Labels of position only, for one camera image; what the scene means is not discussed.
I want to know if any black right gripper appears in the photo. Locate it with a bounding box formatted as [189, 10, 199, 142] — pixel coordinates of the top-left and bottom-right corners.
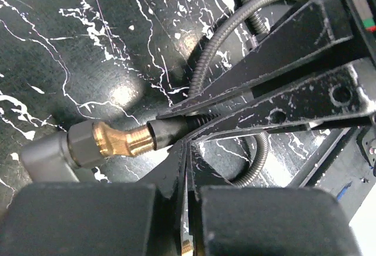
[320, 0, 376, 63]

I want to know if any grey faucet with brass fittings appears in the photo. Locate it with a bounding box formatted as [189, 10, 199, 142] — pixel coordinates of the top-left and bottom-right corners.
[19, 120, 155, 182]

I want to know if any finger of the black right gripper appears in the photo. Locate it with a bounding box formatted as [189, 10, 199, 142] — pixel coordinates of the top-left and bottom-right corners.
[187, 62, 375, 141]
[158, 0, 370, 118]

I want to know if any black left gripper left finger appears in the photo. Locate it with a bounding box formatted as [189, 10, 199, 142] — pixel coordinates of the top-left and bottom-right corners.
[1, 141, 187, 255]

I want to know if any black corrugated metal hose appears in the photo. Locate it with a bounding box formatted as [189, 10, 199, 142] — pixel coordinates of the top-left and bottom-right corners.
[146, 0, 308, 188]

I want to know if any black marble pattern mat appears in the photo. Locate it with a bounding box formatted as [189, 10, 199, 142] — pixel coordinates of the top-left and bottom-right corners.
[1, 0, 347, 214]

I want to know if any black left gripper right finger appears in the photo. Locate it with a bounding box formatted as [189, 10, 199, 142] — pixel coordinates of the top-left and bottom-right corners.
[187, 143, 361, 255]

